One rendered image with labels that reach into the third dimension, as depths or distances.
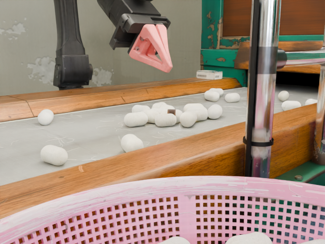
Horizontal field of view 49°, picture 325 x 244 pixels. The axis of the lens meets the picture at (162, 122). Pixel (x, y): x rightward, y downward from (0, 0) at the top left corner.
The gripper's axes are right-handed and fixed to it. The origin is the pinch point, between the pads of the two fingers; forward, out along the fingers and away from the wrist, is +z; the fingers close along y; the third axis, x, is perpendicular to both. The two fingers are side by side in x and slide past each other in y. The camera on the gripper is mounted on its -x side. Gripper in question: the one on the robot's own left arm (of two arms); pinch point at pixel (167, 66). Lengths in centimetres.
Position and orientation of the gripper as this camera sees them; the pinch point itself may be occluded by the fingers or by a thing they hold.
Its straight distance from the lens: 58.6
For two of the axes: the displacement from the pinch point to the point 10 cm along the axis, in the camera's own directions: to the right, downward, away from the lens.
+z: 5.3, 7.4, -4.0
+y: 7.2, -1.5, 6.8
